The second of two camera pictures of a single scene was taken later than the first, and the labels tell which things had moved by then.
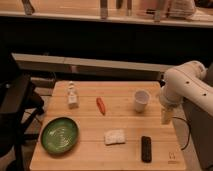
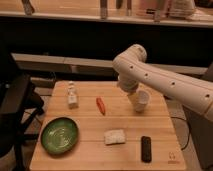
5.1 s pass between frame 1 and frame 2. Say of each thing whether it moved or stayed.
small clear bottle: stayed
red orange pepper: stayed
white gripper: moved
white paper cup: stayed
